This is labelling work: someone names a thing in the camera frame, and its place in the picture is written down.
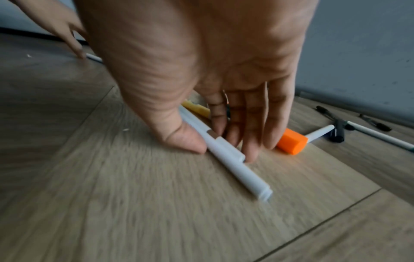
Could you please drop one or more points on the person's right hand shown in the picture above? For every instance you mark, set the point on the person's right hand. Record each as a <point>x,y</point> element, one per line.
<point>200,51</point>

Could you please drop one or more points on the person's left hand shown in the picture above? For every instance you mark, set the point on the person's left hand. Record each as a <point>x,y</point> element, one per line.
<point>48,15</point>

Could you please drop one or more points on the yellow pen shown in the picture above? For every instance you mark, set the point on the yellow pen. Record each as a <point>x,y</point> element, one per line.
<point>197,108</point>

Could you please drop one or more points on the white marker with orange cap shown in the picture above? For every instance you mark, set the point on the white marker with orange cap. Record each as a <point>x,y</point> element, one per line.
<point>292,142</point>

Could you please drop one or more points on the thin black pen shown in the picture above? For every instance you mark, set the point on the thin black pen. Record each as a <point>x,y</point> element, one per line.
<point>326,112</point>
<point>375,122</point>

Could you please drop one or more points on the black marker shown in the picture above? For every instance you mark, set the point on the black marker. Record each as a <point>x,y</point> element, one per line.
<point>338,131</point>

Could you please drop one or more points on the white pen with dark cap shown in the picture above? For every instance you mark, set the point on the white pen with dark cap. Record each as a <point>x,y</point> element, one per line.
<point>378,134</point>

